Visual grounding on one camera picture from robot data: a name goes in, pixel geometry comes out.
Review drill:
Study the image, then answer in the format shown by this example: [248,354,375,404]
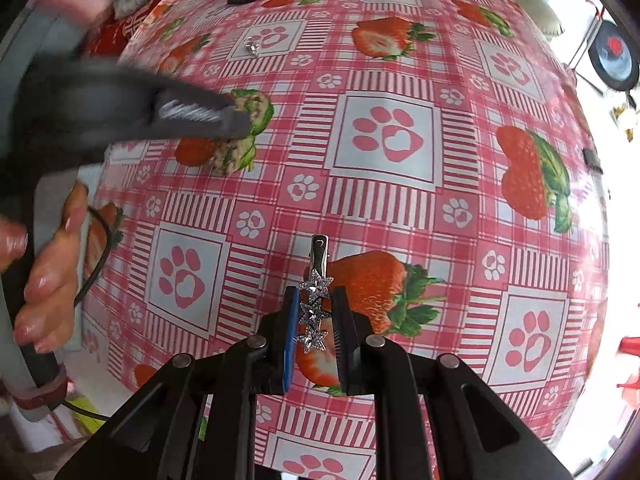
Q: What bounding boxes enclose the silver star hair clip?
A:
[294,234,333,354]

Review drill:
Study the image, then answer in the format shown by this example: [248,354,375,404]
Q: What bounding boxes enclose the silver bunny hair clip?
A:
[244,36,260,58]

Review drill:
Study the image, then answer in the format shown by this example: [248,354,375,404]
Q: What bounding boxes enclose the person's left hand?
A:
[13,182,88,354]

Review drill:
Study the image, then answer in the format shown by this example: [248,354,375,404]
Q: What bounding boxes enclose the pink strawberry tablecloth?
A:
[79,0,612,480]

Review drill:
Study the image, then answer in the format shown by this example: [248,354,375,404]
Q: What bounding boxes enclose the round black wall decoration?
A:
[588,21,639,92]

